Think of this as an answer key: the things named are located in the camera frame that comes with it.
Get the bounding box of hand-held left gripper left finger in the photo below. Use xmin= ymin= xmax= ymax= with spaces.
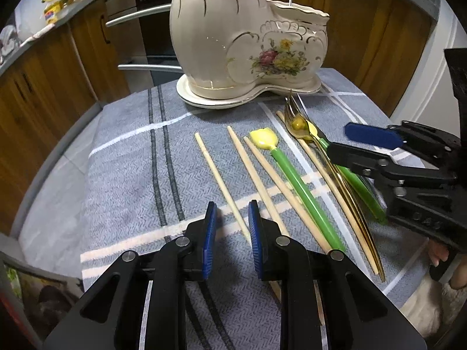
xmin=44 ymin=201 xmax=219 ymax=350

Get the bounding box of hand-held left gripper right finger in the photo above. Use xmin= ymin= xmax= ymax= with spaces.
xmin=248 ymin=200 xmax=427 ymax=350

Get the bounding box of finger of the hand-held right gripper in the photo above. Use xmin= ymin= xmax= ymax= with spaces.
xmin=328 ymin=142 xmax=456 ymax=186
xmin=345 ymin=120 xmax=460 ymax=168

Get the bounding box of wooden chopstick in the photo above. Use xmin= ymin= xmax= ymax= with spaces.
xmin=227 ymin=126 xmax=290 ymax=237
xmin=276 ymin=111 xmax=379 ymax=275
xmin=194 ymin=133 xmax=253 ymax=244
xmin=243 ymin=136 xmax=331 ymax=255

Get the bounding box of green yellow tulip spoon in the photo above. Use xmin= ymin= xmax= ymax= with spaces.
xmin=250 ymin=127 xmax=346 ymax=253
xmin=309 ymin=121 xmax=387 ymax=225

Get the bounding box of gold spoon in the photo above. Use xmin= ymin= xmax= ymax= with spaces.
xmin=285 ymin=114 xmax=384 ymax=281

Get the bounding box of gold fork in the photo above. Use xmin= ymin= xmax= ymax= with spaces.
xmin=284 ymin=89 xmax=386 ymax=284

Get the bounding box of cream floral ceramic utensil holder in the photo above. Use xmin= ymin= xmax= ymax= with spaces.
xmin=168 ymin=0 xmax=330 ymax=100

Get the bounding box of person's right forearm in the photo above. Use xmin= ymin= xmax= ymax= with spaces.
xmin=401 ymin=273 xmax=467 ymax=338

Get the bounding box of person's right hand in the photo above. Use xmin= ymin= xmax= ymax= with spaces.
xmin=428 ymin=241 xmax=453 ymax=267

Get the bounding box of wooden kitchen cabinet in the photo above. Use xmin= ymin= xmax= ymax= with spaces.
xmin=263 ymin=0 xmax=435 ymax=117
xmin=0 ymin=16 xmax=130 ymax=236

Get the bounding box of grey striped tablecloth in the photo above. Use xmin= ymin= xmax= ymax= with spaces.
xmin=18 ymin=67 xmax=431 ymax=350

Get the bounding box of cream ceramic plate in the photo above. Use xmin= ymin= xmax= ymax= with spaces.
xmin=176 ymin=69 xmax=322 ymax=109

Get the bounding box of magazine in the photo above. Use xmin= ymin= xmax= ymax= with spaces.
xmin=0 ymin=254 xmax=85 ymax=349

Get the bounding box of yellow red packet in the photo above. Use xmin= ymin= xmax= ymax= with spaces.
xmin=43 ymin=2 xmax=63 ymax=23

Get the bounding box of black oven with silver handles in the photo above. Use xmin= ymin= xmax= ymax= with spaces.
xmin=105 ymin=0 xmax=183 ymax=93

